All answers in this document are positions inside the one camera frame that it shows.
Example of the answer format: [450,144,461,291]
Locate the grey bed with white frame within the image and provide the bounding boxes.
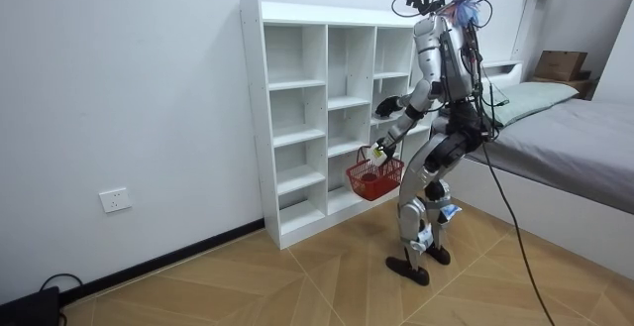
[444,59,634,281]

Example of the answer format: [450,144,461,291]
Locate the robot legs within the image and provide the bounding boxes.
[384,112,465,287]

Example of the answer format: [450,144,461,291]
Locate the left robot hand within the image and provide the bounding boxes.
[369,137,398,168]

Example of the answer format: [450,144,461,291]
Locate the white cubby shelf unit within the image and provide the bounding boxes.
[239,0,433,251]

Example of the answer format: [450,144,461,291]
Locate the thin black looped cable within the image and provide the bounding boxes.
[39,272,85,293]

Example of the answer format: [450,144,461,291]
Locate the robot body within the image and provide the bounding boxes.
[390,0,511,142]

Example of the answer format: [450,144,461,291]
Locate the pale green pillow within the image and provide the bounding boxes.
[482,81,581,129]

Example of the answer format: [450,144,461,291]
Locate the wooden nightstand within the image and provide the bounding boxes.
[532,69,598,101]

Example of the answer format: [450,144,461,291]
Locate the red plastic shopping basket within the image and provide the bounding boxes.
[345,145,406,202]

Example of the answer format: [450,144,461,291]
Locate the white wall cable duct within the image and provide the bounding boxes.
[509,0,542,67]

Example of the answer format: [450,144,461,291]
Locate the brown cardboard box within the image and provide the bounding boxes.
[533,50,589,83]

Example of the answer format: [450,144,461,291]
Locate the black flat device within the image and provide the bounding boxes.
[0,285,62,326]

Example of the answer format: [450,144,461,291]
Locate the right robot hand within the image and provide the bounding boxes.
[374,95,404,119]

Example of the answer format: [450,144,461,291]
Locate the white wall socket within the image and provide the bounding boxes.
[98,187,134,214]

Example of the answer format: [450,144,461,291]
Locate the black floor cable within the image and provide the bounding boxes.
[478,140,557,326]

